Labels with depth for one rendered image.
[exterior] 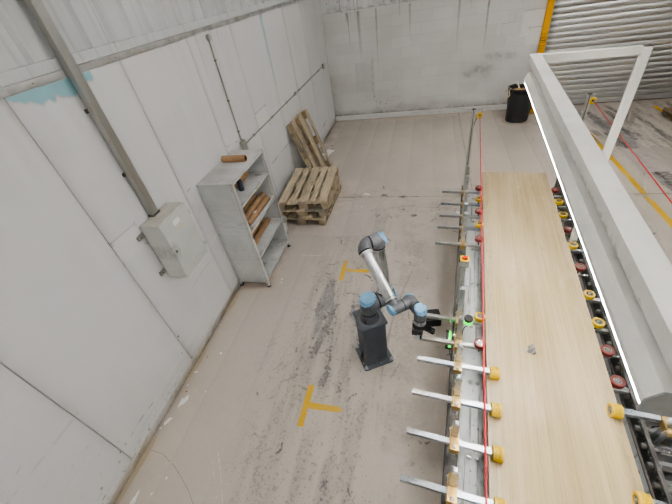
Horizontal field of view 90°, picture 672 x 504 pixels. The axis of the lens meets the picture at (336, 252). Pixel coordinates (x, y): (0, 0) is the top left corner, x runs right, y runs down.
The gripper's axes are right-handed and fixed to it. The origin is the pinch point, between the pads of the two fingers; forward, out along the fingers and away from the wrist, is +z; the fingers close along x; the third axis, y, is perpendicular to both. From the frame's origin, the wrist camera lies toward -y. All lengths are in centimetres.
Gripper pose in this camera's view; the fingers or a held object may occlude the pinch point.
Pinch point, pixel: (421, 339)
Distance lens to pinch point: 278.3
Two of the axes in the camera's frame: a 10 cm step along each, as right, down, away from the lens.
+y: -9.5, -1.1, 3.0
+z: 1.1, 7.6, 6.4
